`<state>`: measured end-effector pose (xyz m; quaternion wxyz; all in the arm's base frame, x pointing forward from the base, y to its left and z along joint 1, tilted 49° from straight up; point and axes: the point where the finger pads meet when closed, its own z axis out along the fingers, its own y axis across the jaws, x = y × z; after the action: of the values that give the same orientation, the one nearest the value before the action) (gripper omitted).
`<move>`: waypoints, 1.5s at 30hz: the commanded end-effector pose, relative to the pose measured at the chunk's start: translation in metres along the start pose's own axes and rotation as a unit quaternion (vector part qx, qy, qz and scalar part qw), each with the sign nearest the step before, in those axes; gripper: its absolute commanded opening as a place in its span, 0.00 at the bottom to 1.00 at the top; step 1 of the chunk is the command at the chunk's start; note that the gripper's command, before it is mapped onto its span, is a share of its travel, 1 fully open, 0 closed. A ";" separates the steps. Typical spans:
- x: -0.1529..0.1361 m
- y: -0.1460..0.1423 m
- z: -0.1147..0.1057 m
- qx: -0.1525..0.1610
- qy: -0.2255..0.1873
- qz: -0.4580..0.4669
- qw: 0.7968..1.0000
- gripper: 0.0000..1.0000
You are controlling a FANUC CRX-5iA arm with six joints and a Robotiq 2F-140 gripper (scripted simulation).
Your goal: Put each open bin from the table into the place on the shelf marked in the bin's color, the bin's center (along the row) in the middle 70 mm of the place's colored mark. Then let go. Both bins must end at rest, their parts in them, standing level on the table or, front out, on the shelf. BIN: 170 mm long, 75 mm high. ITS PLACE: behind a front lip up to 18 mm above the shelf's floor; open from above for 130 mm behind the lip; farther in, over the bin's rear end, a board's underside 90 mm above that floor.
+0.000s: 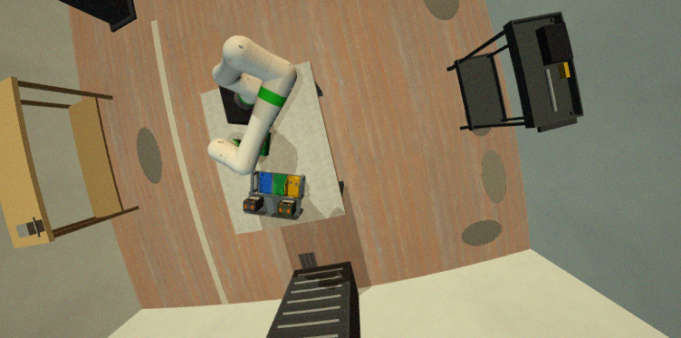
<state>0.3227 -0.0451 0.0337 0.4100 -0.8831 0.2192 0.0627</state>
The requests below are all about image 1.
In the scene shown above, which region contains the yellow bin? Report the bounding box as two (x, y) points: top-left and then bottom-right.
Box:
(284, 177), (299, 198)

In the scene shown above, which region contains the green bin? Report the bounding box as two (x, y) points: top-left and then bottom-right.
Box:
(260, 132), (271, 156)

